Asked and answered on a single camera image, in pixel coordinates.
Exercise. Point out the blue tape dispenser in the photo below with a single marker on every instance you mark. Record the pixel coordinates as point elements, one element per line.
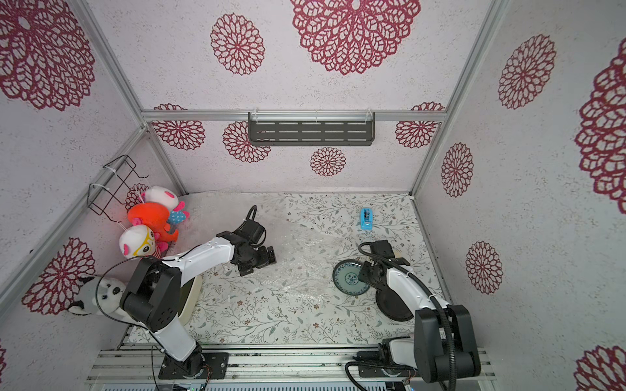
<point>366,219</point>

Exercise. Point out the blue patterned dinner plate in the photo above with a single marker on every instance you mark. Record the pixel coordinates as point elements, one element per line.
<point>346,278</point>

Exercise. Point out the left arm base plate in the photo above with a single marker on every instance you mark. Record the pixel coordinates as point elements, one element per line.
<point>215,364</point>

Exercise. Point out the white pink plush toy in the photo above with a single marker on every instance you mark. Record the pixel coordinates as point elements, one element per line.
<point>167,198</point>

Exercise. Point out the black plate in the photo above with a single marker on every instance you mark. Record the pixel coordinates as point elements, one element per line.
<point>392,306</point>

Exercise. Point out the grey husky plush toy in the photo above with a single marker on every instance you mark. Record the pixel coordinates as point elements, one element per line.
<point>99,295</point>

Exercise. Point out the white plush doll yellow glasses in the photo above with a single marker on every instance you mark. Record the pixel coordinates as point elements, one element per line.
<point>141,241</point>

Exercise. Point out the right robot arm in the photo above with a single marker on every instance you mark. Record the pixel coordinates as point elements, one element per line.
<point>442,348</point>

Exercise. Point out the grey metal wall shelf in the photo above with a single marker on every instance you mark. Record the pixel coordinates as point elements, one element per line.
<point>315,132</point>

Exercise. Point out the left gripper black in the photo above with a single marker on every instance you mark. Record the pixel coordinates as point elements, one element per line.
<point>266,261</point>

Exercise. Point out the black wire wall basket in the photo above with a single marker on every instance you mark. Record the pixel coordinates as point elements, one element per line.
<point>123,188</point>

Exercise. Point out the floral table mat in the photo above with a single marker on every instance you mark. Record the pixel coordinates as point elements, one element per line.
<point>394,219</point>

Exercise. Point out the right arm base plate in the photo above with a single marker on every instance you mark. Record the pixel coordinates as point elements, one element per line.
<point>374,364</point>

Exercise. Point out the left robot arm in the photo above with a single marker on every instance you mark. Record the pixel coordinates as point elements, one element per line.
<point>151,297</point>

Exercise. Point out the cream rectangular bin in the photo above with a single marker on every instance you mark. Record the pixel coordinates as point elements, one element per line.
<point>188,298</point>

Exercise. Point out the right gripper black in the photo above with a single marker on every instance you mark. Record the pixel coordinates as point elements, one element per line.
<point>370,274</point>

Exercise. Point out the red orange plush toy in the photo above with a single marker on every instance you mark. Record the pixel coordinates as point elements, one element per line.
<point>155,217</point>

